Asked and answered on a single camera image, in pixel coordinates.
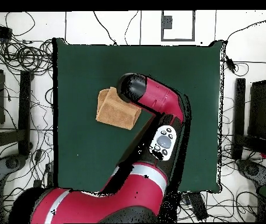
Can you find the tan terry towel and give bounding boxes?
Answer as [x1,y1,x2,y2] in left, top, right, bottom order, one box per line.
[95,86,142,131]

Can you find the dark green table cloth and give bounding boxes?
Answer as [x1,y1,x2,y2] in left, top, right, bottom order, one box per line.
[52,37,225,194]

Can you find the small grey box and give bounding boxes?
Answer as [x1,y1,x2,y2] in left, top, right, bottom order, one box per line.
[163,15,173,30]

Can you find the black metal stand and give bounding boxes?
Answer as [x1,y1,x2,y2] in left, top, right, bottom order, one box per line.
[0,70,34,156]
[231,78,266,162]

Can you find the black power adapter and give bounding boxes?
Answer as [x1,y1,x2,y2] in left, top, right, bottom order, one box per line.
[225,55,237,73]

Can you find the grey chair base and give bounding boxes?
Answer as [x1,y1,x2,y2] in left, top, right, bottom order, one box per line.
[236,159,266,187]
[0,153,27,187]

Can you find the grey rectangular floor frame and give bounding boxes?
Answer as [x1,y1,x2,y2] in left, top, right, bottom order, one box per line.
[160,10,195,42]

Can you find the coiled black cables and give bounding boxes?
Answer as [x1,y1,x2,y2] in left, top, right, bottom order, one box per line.
[0,39,53,73]

